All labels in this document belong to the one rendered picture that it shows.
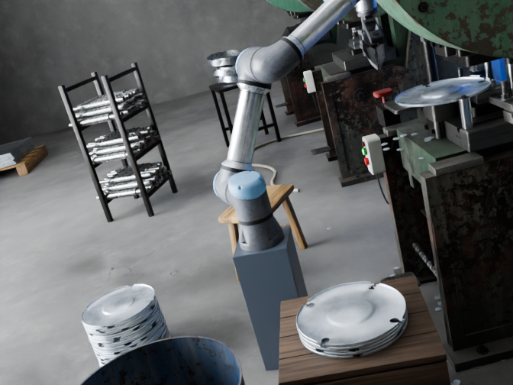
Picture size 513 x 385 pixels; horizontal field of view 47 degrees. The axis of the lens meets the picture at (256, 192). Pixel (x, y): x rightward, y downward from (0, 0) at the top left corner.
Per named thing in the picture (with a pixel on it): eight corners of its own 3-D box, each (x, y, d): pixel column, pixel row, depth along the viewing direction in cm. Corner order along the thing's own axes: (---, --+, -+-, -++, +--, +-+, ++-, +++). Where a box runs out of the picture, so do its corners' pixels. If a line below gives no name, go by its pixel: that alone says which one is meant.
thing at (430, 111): (401, 150, 182) (395, 109, 178) (389, 140, 196) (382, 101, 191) (480, 130, 182) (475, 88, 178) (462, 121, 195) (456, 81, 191)
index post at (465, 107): (465, 130, 169) (460, 97, 166) (461, 127, 172) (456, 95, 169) (474, 127, 169) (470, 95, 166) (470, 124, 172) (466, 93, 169)
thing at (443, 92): (508, 88, 171) (508, 85, 170) (411, 113, 171) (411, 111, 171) (468, 74, 198) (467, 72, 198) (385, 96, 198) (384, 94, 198)
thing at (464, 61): (468, 76, 173) (466, 57, 171) (443, 67, 192) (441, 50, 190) (521, 61, 173) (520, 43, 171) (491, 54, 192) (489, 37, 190)
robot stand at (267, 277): (266, 370, 204) (232, 257, 189) (270, 340, 221) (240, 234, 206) (316, 363, 200) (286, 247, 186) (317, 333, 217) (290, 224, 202)
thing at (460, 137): (469, 153, 168) (466, 133, 166) (417, 121, 210) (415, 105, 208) (572, 126, 167) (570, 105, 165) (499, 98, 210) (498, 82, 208)
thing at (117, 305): (140, 322, 210) (140, 320, 209) (69, 332, 216) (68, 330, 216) (164, 281, 236) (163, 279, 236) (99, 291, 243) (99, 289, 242)
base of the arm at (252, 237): (237, 254, 190) (229, 228, 187) (243, 234, 204) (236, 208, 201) (282, 247, 187) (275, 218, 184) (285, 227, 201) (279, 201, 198)
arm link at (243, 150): (222, 208, 194) (254, 42, 186) (208, 198, 207) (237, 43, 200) (255, 211, 199) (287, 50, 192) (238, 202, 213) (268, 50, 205)
